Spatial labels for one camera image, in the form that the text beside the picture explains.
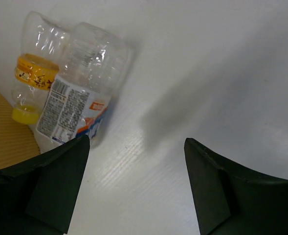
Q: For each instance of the yellow mesh waste bin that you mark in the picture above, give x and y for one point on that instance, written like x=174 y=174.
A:
x=17 y=143

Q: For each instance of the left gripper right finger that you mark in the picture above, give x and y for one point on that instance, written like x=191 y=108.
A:
x=231 y=199

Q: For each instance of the clear bottle orange cap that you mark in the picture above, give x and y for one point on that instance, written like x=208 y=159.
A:
x=43 y=42

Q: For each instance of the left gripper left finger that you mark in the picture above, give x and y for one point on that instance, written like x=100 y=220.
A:
x=38 y=196

